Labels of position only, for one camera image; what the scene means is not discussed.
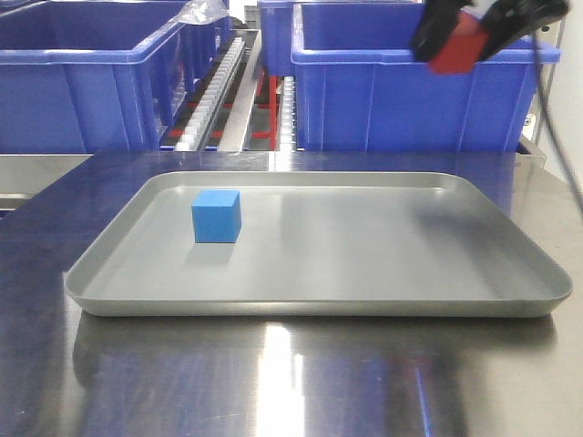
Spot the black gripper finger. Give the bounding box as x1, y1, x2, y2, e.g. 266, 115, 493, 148
478, 0, 570, 61
410, 0, 474, 61

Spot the red foam cube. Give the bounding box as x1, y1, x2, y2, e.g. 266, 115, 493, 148
428, 11, 489, 75

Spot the blue foam cube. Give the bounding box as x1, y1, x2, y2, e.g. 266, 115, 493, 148
191, 189, 241, 243

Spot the blue plastic bin front right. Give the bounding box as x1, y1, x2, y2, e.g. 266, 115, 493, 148
291, 2, 560, 152

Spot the blue plastic bin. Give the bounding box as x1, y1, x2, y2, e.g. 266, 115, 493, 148
185, 1, 232, 93
291, 2, 560, 152
0, 0, 187, 155

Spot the white roller conveyor track right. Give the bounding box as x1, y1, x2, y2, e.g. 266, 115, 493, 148
276, 76, 297, 151

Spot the white roller conveyor track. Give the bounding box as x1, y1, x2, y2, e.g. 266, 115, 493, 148
276, 76, 297, 151
174, 37, 245, 152

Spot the blue plastic bin rear left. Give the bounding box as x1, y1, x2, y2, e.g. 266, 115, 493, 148
185, 1, 232, 93

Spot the clear plastic bag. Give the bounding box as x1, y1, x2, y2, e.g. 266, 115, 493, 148
173, 0, 229, 25

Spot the grey metal tray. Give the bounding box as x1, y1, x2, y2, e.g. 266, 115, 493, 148
63, 171, 572, 318

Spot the white roller conveyor track left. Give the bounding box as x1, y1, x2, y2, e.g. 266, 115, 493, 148
174, 37, 245, 152

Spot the blue plastic bin front left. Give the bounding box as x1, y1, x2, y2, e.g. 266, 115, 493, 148
0, 0, 187, 155

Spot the black cable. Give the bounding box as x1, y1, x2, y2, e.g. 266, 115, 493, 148
529, 29, 583, 207

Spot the red metal frame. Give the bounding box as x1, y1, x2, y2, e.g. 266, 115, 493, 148
251, 76, 279, 151

